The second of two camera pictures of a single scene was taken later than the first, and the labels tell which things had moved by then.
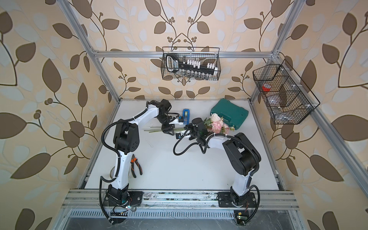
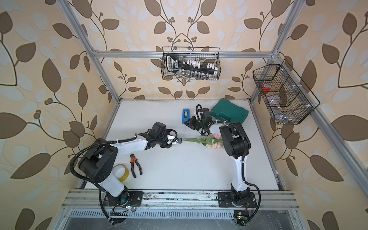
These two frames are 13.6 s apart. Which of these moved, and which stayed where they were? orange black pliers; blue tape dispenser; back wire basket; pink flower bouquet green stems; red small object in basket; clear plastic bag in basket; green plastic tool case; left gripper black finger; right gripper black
Moved: left gripper black finger; right gripper black; pink flower bouquet green stems
Stayed: red small object in basket; blue tape dispenser; orange black pliers; clear plastic bag in basket; back wire basket; green plastic tool case
